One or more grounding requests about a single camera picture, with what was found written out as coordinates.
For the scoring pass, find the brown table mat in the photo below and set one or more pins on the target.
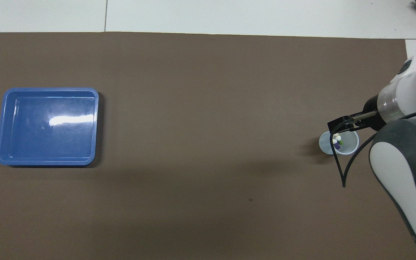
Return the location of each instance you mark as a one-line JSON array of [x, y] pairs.
[[208, 108]]

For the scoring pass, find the purple pen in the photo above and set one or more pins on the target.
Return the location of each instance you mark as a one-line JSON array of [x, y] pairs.
[[336, 144]]

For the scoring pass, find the translucent plastic cup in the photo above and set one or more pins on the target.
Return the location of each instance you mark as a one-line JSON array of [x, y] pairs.
[[349, 146]]

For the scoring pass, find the green pen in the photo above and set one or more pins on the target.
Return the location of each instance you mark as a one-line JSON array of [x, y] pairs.
[[340, 141]]

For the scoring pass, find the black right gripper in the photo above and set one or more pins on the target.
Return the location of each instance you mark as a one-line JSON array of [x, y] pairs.
[[374, 112]]

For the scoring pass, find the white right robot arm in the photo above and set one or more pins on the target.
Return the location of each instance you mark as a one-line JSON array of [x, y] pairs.
[[410, 151]]

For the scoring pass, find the blue plastic tray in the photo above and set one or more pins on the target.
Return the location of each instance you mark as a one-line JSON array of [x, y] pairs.
[[49, 126]]

